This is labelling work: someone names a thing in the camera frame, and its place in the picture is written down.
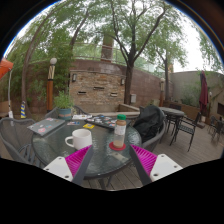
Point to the wall lantern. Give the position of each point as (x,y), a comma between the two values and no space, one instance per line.
(122,81)
(74,77)

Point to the black laptop with stickers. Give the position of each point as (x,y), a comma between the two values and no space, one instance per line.
(101,121)

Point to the wooden globe lamp post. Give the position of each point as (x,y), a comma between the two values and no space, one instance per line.
(162,93)
(50,90)

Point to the green-capped brown drink bottle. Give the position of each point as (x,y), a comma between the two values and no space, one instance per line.
(119,133)

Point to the blue and yellow cone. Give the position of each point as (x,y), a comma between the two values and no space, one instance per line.
(23,111)

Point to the white ceramic mug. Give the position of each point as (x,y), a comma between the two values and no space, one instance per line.
(81,138)

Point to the white umbrella pole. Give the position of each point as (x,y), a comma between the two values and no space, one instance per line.
(10,96)

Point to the dark-trunked tree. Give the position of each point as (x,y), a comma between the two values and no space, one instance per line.
(128,86)

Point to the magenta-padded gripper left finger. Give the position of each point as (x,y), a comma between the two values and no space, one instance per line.
(59,166)

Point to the grey wall box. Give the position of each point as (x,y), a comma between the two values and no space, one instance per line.
(133,98)

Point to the black jacket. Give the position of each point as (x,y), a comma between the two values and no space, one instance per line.
(148,121)

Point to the grey laptop with stickers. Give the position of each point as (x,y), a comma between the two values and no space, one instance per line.
(46,126)

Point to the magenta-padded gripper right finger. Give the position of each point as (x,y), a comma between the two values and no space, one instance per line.
(165,166)

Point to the dark round patio table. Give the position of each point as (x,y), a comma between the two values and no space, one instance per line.
(173,112)

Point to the small colourful card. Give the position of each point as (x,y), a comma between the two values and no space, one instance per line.
(73,123)

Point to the white printed leaflet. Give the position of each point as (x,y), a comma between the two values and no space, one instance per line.
(81,117)

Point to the flat round red coaster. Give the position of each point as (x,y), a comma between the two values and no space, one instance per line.
(112,147)

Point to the potted green plant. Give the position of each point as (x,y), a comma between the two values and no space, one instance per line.
(63,101)

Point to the orange patio umbrella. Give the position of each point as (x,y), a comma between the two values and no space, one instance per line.
(5,66)

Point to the black metal chair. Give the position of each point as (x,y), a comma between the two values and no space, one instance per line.
(186,128)

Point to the closed dark red umbrella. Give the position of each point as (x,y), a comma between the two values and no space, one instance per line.
(203,93)

